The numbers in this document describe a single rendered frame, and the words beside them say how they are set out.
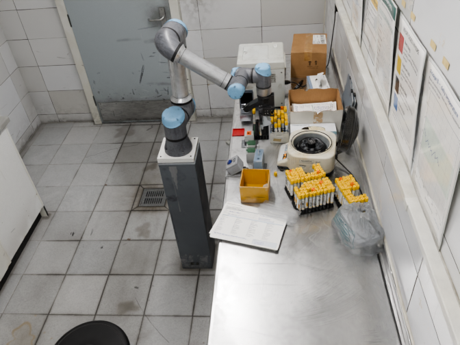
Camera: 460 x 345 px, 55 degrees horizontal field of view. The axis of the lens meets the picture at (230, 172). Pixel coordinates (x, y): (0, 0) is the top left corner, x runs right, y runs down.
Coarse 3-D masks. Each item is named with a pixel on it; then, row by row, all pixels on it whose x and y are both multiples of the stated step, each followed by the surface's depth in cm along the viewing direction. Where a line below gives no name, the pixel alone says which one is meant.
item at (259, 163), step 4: (256, 152) 218; (260, 152) 218; (256, 156) 215; (260, 156) 215; (256, 160) 213; (260, 160) 213; (256, 164) 214; (260, 164) 213; (264, 164) 224; (256, 168) 216; (260, 168) 215; (264, 168) 222
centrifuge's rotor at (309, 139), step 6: (306, 138) 223; (312, 138) 222; (318, 138) 221; (300, 144) 219; (306, 144) 220; (312, 144) 216; (318, 144) 219; (324, 144) 219; (300, 150) 217; (306, 150) 215; (312, 150) 215; (318, 150) 214; (324, 150) 216
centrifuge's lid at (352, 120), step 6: (348, 108) 202; (354, 108) 203; (348, 114) 200; (354, 114) 200; (342, 120) 218; (348, 120) 198; (354, 120) 198; (342, 126) 219; (348, 126) 198; (354, 126) 198; (342, 132) 219; (348, 132) 198; (354, 132) 199; (342, 138) 200; (348, 138) 199; (354, 138) 203; (342, 144) 202; (348, 144) 201; (336, 150) 217; (342, 150) 206
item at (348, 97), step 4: (348, 76) 250; (348, 80) 248; (348, 84) 246; (352, 84) 241; (344, 88) 260; (348, 88) 245; (352, 88) 238; (344, 92) 255; (348, 92) 243; (352, 92) 234; (344, 96) 254; (348, 96) 241; (352, 96) 232; (344, 100) 252; (348, 100) 240; (352, 100) 228; (344, 104) 250; (348, 104) 238; (352, 104) 229; (344, 108) 248
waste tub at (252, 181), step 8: (248, 176) 211; (256, 176) 210; (264, 176) 210; (240, 184) 201; (248, 184) 214; (256, 184) 213; (264, 184) 213; (240, 192) 201; (248, 192) 200; (256, 192) 200; (264, 192) 199; (240, 200) 204; (248, 200) 204; (256, 200) 203; (264, 200) 202
